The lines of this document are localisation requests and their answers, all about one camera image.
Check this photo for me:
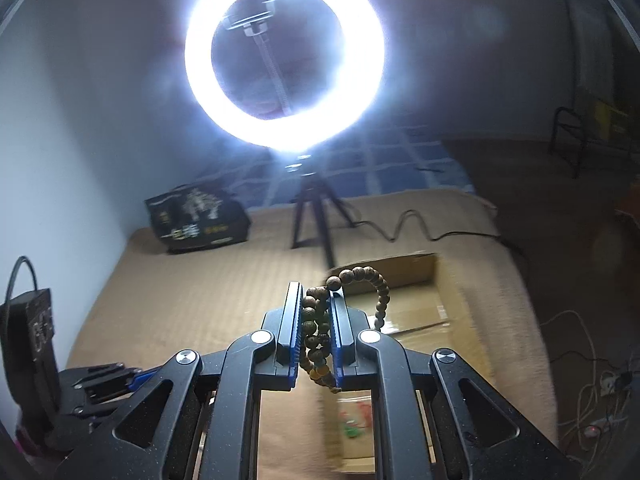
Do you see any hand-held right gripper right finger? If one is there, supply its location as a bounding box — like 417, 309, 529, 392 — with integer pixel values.
329, 287, 583, 480

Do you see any brown wooden bead bracelet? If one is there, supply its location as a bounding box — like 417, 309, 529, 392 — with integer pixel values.
298, 267, 391, 389

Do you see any black tripod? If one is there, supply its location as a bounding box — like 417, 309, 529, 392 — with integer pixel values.
285, 152, 353, 270

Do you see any blue checked bedsheet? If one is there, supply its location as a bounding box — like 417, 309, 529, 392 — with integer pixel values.
197, 127, 481, 213

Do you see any black power cable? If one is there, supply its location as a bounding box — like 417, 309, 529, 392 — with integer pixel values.
345, 210, 528, 261

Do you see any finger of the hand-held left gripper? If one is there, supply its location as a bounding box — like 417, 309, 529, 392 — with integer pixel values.
126, 366, 163, 392

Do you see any white power strip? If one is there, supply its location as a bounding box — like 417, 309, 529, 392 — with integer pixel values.
597, 369, 632, 397

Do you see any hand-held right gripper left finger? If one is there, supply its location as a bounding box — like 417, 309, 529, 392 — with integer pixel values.
59, 281, 306, 480

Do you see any white cable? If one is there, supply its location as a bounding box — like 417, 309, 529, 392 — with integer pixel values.
540, 309, 608, 411

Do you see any white ring light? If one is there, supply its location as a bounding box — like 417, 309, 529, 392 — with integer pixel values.
184, 0, 387, 153

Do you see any black printed box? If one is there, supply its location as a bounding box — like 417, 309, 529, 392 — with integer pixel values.
145, 184, 251, 255

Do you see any black metal rack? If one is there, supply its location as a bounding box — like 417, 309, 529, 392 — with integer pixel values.
550, 105, 608, 178

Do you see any clear bag with colourful beads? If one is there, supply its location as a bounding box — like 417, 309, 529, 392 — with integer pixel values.
334, 394, 376, 443

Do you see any cardboard box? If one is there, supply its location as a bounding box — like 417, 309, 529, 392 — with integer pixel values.
320, 252, 493, 480

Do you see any phone clamp on spring rod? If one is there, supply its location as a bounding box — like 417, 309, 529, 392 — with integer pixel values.
222, 0, 296, 118

